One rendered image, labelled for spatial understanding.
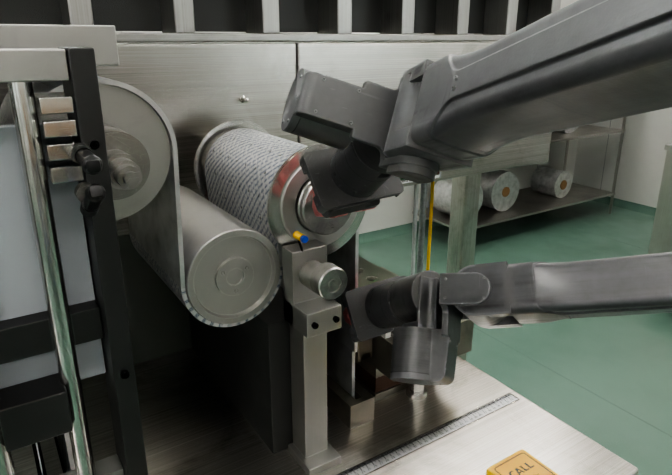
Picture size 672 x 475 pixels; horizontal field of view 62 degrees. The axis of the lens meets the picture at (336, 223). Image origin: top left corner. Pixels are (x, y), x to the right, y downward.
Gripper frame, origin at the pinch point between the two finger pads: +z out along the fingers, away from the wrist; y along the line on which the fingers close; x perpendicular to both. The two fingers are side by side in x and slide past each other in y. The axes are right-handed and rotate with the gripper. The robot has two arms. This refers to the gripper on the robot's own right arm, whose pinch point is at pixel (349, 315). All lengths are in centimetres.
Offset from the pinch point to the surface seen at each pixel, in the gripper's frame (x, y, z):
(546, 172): 58, 355, 232
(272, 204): 15.5, -12.7, -11.7
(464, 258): 4, 72, 52
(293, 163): 19.5, -9.7, -14.1
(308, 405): -9.4, -10.8, -1.7
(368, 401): -12.9, 1.0, 3.6
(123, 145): 21.3, -30.0, -20.9
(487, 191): 52, 276, 227
